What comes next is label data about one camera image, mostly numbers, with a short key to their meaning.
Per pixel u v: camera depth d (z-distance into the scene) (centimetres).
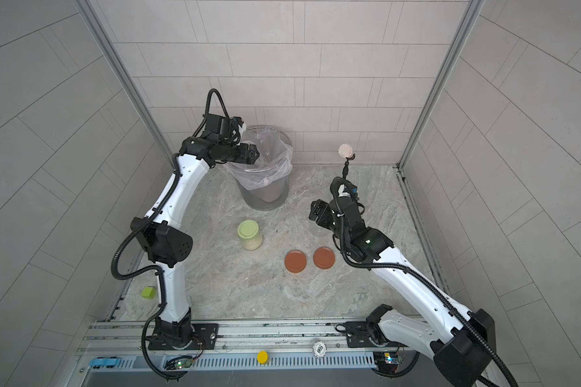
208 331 72
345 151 82
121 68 83
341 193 68
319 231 93
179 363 65
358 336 71
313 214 66
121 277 45
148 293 77
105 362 65
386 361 68
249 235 83
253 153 75
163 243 50
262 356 63
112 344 70
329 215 65
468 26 73
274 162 92
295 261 87
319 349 64
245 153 74
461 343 37
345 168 99
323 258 87
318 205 65
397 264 47
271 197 104
